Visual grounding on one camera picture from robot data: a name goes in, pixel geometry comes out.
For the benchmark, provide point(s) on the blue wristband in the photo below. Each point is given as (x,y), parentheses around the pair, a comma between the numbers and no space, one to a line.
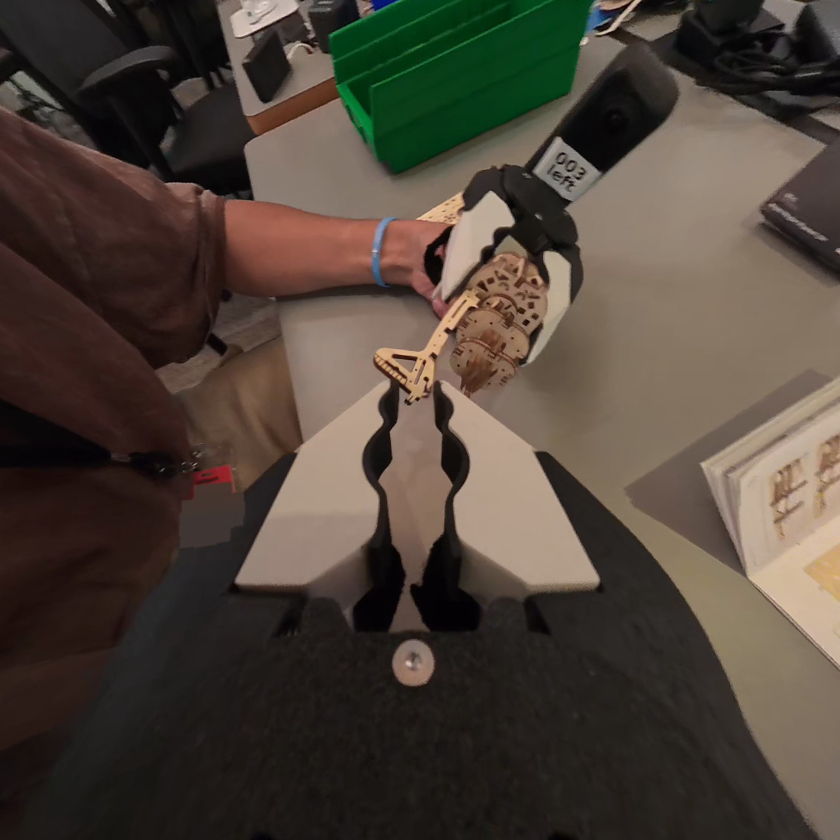
(377,262)

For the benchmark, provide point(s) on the wooden model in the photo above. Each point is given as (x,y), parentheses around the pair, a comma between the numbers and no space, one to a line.
(505,315)

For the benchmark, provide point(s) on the instruction booklet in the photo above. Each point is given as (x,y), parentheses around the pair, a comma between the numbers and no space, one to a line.
(787,590)

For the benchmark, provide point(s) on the black office chair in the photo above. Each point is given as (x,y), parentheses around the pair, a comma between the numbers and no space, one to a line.
(197,138)

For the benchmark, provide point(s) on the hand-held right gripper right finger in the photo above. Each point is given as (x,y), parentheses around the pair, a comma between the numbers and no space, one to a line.
(518,525)

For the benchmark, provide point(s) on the person's left forearm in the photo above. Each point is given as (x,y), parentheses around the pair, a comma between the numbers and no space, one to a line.
(295,249)

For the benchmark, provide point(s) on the red badge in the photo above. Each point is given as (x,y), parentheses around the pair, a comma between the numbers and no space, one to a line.
(213,479)

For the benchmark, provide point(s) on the white object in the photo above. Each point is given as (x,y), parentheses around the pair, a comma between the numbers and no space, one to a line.
(262,16)

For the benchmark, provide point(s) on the punched wooden parts sheet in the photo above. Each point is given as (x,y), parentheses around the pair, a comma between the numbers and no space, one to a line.
(439,210)

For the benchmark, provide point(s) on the large green plastic bin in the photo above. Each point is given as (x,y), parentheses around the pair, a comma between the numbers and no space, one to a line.
(472,124)

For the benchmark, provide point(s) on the black kit box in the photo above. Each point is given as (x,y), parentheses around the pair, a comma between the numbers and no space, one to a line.
(807,210)

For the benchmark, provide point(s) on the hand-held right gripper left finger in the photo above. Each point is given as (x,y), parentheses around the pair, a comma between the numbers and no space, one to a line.
(308,518)

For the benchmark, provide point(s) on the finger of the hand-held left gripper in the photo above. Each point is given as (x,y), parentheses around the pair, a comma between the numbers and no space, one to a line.
(476,229)
(558,295)

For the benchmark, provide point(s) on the small black box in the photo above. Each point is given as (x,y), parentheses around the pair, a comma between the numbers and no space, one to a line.
(266,65)

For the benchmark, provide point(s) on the person's left hand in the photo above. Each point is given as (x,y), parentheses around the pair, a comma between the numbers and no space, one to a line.
(410,256)

